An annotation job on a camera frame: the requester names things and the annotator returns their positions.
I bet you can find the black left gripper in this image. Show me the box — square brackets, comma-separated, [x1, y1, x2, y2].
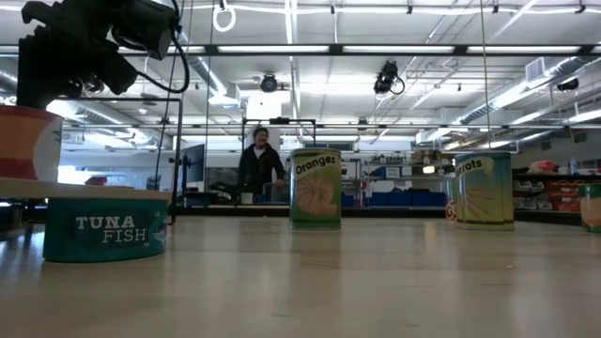
[16, 0, 140, 110]

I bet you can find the red orange white can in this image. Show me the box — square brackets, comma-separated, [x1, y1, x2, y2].
[0, 104, 64, 182]

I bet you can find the teal tuna fish can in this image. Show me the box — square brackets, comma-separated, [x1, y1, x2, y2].
[41, 196, 170, 264]

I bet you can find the green oranges can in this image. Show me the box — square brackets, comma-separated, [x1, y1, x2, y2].
[288, 147, 343, 231]

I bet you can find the red white swirl can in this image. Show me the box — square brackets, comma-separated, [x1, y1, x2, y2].
[444, 176, 457, 222]

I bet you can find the pale green carrots can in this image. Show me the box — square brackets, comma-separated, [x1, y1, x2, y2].
[453, 150, 516, 232]

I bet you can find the green can with peach picture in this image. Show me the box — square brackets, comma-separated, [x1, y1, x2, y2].
[578, 182, 601, 234]

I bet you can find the metal storage shelf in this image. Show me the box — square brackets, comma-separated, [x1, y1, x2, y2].
[359, 149, 453, 208]

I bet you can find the dark storage shelf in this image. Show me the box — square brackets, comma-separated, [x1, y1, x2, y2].
[511, 159, 601, 227]

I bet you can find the white LED light bar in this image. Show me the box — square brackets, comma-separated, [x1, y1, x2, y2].
[467, 45, 583, 54]
[216, 44, 331, 54]
[342, 44, 455, 54]
[116, 45, 207, 54]

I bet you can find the black monitor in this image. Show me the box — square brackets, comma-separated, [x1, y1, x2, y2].
[180, 143, 207, 189]

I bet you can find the round black ceiling fixture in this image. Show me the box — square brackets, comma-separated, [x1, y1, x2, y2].
[259, 72, 280, 94]

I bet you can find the person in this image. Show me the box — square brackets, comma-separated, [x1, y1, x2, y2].
[236, 126, 287, 196]

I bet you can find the black overhead beam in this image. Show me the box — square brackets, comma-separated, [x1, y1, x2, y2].
[0, 43, 601, 57]

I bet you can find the pink bag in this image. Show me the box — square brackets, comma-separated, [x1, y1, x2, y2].
[528, 160, 559, 175]

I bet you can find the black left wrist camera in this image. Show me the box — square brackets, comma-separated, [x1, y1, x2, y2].
[111, 0, 180, 61]

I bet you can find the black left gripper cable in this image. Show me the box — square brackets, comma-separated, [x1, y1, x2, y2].
[135, 0, 192, 95]

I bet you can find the silver air duct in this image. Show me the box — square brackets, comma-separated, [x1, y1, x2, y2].
[185, 54, 229, 98]
[457, 54, 601, 127]

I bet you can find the thin black hanging cable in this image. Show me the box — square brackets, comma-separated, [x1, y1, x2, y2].
[478, 0, 493, 137]
[204, 0, 216, 193]

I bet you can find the white cable loop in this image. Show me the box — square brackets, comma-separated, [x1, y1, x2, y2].
[211, 0, 238, 34]

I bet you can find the black overhead camera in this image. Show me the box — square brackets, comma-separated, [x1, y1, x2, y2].
[373, 59, 406, 96]

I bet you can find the black aluminium rig frame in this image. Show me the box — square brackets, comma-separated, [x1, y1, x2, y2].
[176, 204, 583, 227]

